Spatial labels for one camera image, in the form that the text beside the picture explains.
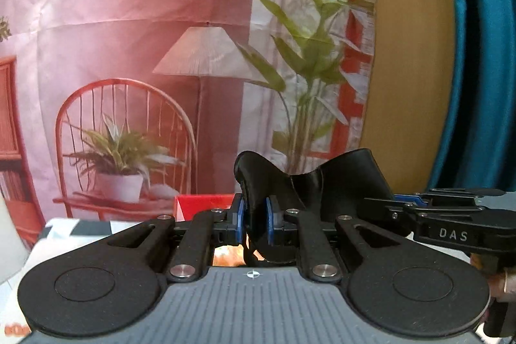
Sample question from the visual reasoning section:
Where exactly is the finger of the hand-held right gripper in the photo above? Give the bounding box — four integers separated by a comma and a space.
393, 188, 507, 208
362, 197, 429, 237

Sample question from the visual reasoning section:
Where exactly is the white marbled board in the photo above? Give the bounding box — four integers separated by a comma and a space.
0, 195, 30, 284

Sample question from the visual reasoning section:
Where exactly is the patterned white tablecloth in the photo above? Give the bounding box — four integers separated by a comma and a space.
0, 218, 178, 334

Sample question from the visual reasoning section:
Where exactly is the yellow wooden panel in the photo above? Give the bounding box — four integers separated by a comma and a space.
359, 0, 462, 193

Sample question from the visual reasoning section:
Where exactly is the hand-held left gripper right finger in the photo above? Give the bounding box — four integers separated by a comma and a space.
265, 196, 404, 282

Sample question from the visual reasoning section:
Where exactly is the printed room backdrop cloth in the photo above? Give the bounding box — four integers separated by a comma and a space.
0, 0, 382, 248

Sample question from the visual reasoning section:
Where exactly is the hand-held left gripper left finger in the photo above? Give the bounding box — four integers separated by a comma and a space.
107, 194, 246, 282

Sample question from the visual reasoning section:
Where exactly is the red cardboard box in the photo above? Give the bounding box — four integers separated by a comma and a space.
175, 194, 243, 226

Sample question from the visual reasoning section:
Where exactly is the person's right hand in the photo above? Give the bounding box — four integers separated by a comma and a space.
489, 271, 516, 304

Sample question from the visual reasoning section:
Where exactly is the floral orange packet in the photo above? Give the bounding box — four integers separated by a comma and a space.
213, 245, 247, 268

